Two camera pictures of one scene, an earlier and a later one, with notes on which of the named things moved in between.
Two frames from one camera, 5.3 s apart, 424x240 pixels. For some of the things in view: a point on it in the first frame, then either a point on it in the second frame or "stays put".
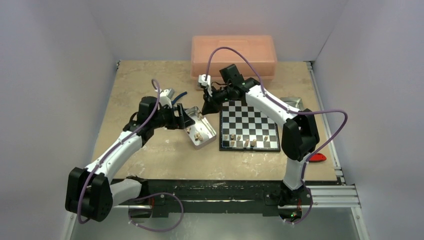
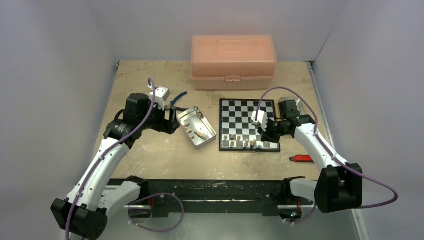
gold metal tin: [296, 102] stays put
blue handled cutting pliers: [173, 101] stays put
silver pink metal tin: [201, 133] stays put
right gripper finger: [210, 106] -> [271, 138]
